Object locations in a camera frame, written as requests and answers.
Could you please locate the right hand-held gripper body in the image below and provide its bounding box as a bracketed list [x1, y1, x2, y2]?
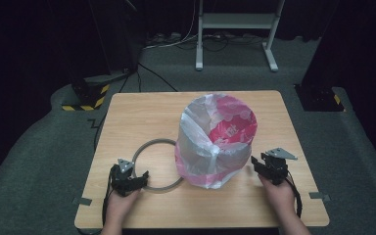
[261, 147, 298, 186]

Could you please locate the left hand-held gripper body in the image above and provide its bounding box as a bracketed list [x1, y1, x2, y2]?
[109, 158, 135, 198]

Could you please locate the grey bin ring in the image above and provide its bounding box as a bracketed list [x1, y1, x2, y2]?
[131, 138, 186, 194]

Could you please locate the pink printed plastic bag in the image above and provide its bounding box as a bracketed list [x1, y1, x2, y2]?
[174, 92, 259, 190]

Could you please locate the person's left hand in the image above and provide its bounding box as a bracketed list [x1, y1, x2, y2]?
[105, 189, 141, 224]

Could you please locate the person's right hand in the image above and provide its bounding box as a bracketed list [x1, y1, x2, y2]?
[258, 175, 297, 219]

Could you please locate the grey tape piece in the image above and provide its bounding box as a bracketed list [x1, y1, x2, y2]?
[308, 191, 331, 202]
[72, 197, 93, 207]

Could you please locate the black base with yellow mark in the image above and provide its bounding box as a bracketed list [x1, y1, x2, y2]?
[294, 83, 347, 113]

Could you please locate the black base with hazard stripes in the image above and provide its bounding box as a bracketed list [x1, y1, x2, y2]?
[61, 77, 111, 112]

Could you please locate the grey power strip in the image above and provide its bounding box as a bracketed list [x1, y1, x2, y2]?
[146, 31, 182, 45]

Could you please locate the white metal stand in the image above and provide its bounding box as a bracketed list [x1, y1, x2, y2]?
[195, 0, 287, 72]

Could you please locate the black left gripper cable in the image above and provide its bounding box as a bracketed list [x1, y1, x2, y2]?
[101, 165, 116, 227]

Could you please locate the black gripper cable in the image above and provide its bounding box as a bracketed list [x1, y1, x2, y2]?
[101, 165, 116, 227]
[285, 170, 304, 219]

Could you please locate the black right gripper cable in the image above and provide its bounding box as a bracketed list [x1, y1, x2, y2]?
[285, 170, 304, 219]

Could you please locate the black cable beside table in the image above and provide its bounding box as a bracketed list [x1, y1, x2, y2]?
[87, 112, 109, 153]

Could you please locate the black floor cable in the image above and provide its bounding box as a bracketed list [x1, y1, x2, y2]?
[137, 63, 179, 93]

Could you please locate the white floor cable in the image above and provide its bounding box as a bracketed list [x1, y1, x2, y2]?
[143, 0, 200, 51]

